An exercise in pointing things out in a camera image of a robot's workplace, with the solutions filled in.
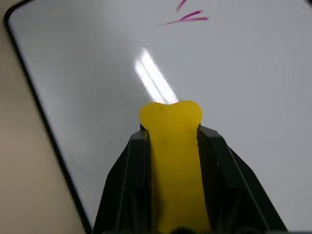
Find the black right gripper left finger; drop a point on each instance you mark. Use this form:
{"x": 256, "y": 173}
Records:
{"x": 126, "y": 175}

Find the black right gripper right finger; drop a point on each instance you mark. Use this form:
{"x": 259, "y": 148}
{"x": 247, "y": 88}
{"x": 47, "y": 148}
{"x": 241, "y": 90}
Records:
{"x": 234, "y": 175}

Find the yellow sponge eraser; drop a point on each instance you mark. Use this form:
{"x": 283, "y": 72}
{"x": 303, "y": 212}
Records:
{"x": 179, "y": 165}

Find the black-framed whiteboard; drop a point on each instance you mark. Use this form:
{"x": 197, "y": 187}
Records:
{"x": 97, "y": 73}

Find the magenta marker drawing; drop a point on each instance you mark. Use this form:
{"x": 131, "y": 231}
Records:
{"x": 189, "y": 16}

